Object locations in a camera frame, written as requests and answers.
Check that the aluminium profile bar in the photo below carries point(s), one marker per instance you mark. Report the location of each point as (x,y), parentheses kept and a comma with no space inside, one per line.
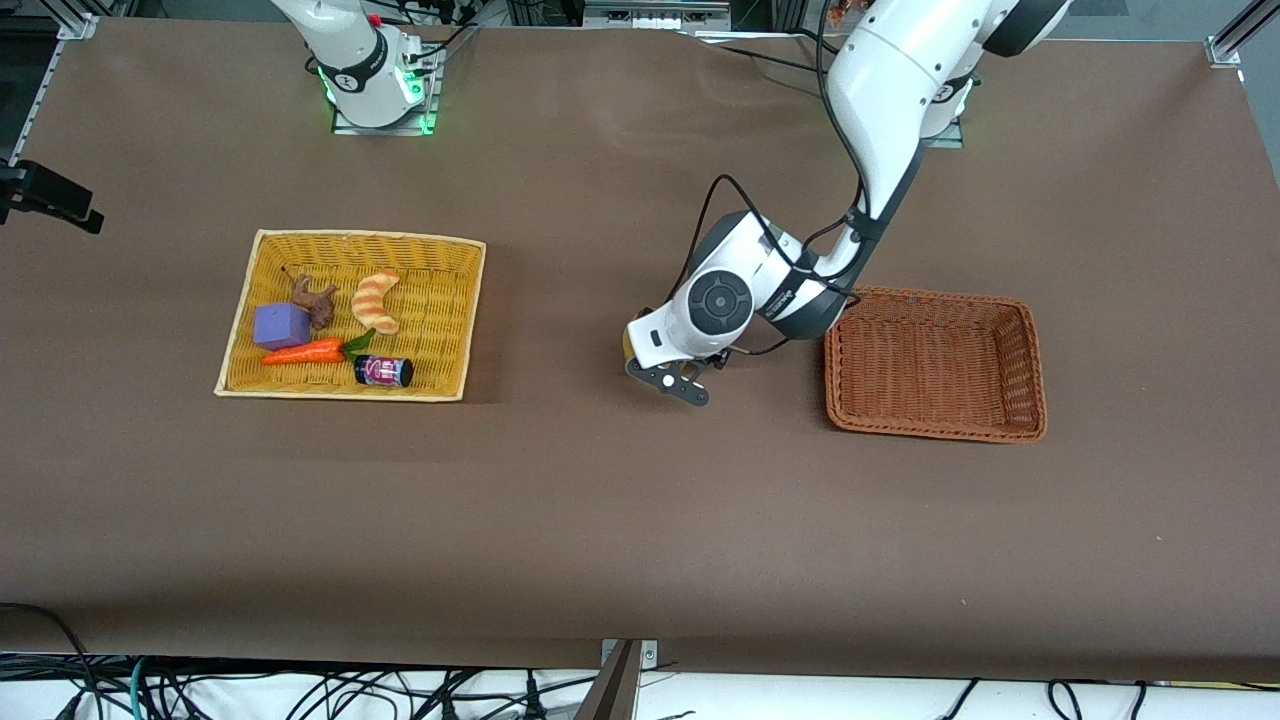
(1255,18)

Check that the dark profile post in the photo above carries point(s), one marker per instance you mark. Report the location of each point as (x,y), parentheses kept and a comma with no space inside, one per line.
(612,690)

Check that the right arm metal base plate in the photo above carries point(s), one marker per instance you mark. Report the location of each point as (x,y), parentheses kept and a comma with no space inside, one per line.
(385,130)

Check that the brown wicker basket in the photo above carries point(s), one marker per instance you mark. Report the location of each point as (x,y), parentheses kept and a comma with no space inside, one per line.
(930,360)

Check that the yellow tape roll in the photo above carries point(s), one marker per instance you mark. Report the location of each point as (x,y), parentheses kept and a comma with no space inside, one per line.
(628,348)

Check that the grey equipment box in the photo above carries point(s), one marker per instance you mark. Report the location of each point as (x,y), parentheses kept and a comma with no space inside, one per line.
(655,12)

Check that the yellow wicker basket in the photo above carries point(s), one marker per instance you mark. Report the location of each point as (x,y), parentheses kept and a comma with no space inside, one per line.
(440,300)

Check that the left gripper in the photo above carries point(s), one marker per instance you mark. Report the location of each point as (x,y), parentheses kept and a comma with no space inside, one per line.
(644,312)

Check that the small pink label bottle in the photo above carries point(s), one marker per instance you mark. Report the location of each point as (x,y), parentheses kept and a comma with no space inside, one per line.
(380,371)

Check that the metal table edge bracket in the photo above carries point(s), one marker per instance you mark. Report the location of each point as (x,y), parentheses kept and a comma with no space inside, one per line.
(650,655)

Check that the purple foam block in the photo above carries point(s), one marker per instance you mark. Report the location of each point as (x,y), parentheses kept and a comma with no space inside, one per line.
(280,326)

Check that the toy croissant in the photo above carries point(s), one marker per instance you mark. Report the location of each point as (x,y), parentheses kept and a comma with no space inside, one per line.
(372,297)

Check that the metal corner bracket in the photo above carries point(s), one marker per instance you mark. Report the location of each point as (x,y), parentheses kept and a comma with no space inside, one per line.
(78,27)
(1225,50)

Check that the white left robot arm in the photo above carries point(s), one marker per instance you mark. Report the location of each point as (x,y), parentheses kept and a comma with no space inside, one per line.
(880,80)

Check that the orange toy carrot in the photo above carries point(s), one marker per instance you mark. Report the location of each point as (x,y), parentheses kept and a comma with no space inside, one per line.
(300,352)

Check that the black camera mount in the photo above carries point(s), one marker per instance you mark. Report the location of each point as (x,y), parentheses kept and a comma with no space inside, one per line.
(50,195)

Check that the brown toy lion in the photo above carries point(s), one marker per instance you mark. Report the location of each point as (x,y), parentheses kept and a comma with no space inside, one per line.
(318,303)

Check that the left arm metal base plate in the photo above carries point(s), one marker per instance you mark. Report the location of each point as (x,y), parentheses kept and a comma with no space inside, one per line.
(945,143)

